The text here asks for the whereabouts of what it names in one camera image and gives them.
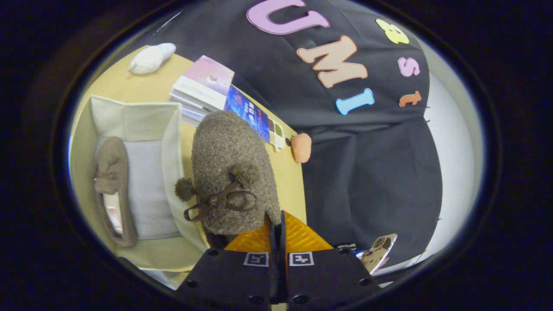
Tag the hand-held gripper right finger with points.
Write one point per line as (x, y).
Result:
(283, 242)

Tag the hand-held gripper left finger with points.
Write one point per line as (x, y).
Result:
(271, 242)

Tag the brown fuzzy shoe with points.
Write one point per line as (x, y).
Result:
(112, 160)
(229, 147)

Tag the beige fabric storage box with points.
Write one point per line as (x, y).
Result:
(147, 194)

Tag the orange plush toy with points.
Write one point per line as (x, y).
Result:
(301, 147)

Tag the phone with cartoon case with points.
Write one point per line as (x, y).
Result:
(380, 250)

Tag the black backdrop cloth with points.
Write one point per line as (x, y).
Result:
(367, 172)

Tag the blue book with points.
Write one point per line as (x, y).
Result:
(248, 112)

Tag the pink cover book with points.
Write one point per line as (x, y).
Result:
(209, 75)

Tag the white plush toy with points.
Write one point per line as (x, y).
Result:
(151, 58)

